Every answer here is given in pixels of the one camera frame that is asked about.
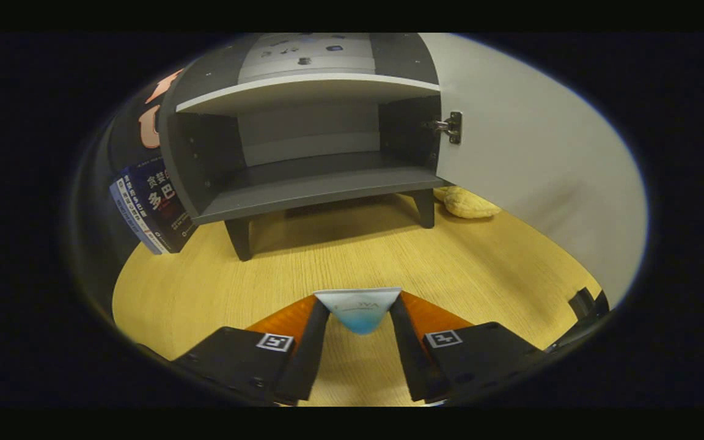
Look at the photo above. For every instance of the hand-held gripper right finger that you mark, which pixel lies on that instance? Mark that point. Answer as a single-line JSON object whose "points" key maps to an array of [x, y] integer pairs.
{"points": [[410, 354]]}

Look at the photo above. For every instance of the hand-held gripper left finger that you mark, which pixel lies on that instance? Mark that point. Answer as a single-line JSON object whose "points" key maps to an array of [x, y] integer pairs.
{"points": [[309, 354]]}

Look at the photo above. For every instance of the blue white packet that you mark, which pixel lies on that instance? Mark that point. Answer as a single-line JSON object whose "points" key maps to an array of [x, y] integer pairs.
{"points": [[358, 311]]}

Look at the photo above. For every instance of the yellow plush toy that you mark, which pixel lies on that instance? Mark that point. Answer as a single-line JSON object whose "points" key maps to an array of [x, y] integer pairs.
{"points": [[471, 205]]}

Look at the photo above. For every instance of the dark grey cabinet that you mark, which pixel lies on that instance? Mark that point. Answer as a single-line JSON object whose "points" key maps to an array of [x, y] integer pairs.
{"points": [[315, 183]]}

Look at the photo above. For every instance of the black table clamp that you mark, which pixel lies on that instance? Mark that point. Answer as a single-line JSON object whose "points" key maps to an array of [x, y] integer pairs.
{"points": [[584, 302]]}

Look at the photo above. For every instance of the dark blue book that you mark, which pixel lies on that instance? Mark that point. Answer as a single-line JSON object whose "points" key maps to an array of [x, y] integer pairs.
{"points": [[162, 201], [138, 214], [121, 205]]}

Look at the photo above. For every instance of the metal door hinge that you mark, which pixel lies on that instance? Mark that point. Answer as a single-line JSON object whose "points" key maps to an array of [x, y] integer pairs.
{"points": [[454, 127]]}

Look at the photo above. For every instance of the black backdrop cloth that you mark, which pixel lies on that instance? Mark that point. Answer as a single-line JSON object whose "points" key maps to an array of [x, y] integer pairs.
{"points": [[121, 146]]}

